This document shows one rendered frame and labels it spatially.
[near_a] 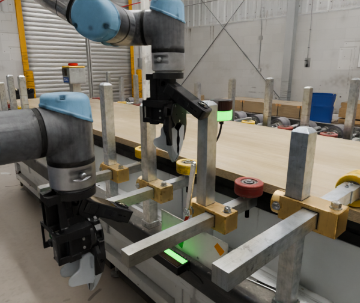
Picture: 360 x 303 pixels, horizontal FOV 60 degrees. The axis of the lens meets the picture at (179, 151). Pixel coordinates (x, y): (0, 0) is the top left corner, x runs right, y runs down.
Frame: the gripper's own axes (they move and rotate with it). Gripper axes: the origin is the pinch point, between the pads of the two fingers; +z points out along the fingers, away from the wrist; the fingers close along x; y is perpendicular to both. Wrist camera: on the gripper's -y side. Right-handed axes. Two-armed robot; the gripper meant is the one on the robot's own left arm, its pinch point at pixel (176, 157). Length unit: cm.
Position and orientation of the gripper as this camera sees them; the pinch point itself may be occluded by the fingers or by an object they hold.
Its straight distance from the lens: 75.9
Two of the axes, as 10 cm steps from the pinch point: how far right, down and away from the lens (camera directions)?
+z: 0.0, 9.6, 2.7
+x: -4.7, 2.3, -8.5
